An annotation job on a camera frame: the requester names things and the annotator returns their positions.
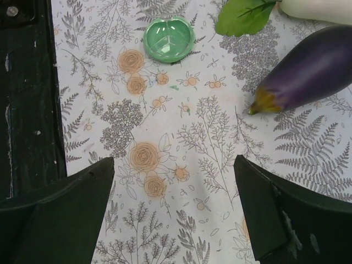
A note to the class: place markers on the purple eggplant toy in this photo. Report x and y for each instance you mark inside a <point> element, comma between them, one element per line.
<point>317,67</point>

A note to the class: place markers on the green round pill container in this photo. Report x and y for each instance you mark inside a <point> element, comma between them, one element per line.
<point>168,40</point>

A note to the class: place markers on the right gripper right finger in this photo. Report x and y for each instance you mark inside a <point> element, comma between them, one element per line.
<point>288,223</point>

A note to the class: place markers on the floral patterned table mat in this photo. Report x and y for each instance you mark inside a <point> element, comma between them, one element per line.
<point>175,129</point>

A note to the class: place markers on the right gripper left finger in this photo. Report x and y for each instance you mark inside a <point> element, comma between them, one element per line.
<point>60,222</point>

